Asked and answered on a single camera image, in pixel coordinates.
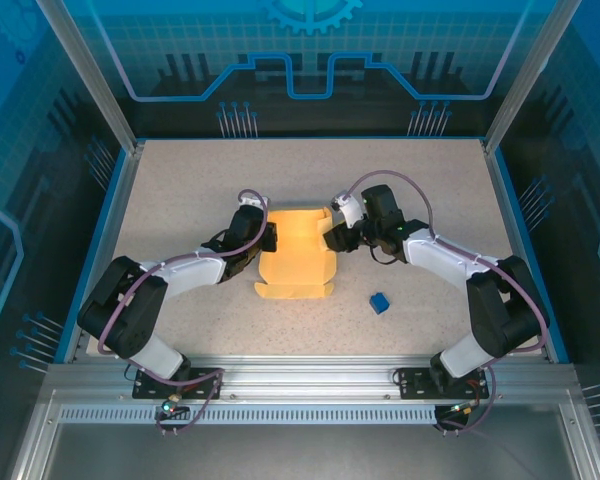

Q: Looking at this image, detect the yellow paper box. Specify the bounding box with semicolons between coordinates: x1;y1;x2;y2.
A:
253;201;338;302

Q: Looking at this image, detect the blue toy brick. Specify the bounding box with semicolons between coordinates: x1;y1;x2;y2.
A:
368;291;392;317

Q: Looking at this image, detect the blue circuit print back panel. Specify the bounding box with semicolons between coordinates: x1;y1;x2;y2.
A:
64;0;536;140

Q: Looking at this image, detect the blue circuit print side panel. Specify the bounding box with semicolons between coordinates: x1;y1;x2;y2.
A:
494;0;600;480
0;0;131;480

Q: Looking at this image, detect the metal tray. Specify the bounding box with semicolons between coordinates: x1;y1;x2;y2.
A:
7;389;600;480

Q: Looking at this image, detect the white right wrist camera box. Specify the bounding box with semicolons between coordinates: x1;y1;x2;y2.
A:
330;193;365;230

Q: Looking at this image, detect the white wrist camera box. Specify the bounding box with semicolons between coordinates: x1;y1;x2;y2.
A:
330;193;365;230
236;194;270;215

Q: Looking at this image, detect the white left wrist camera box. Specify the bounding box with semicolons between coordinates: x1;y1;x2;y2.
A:
236;194;270;215

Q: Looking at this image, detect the aluminium mounting rail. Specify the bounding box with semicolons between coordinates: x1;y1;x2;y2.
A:
47;353;579;402

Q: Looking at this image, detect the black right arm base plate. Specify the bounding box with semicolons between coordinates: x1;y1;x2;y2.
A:
395;366;491;401

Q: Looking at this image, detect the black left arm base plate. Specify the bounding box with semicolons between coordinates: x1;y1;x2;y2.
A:
131;366;225;402

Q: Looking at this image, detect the slotted cable duct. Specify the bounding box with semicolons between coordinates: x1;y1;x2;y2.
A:
58;405;440;425

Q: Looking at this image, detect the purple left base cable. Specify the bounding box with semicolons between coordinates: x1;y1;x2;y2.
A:
154;368;226;437

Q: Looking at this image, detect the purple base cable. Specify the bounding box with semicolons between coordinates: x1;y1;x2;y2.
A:
154;368;226;437
432;366;499;437

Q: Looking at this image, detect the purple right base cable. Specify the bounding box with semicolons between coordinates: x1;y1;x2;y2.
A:
432;366;499;437

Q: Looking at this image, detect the aluminium frame post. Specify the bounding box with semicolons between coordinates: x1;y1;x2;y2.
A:
481;0;584;157
33;0;147;157

